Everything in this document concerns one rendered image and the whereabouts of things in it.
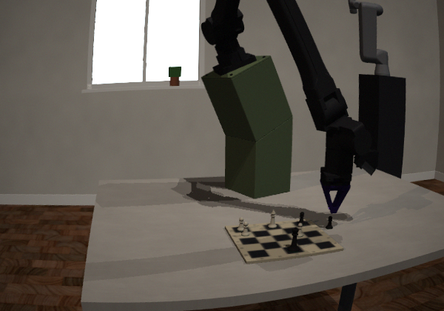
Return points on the white pawn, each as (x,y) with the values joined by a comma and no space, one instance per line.
(245,231)
(300,232)
(241,225)

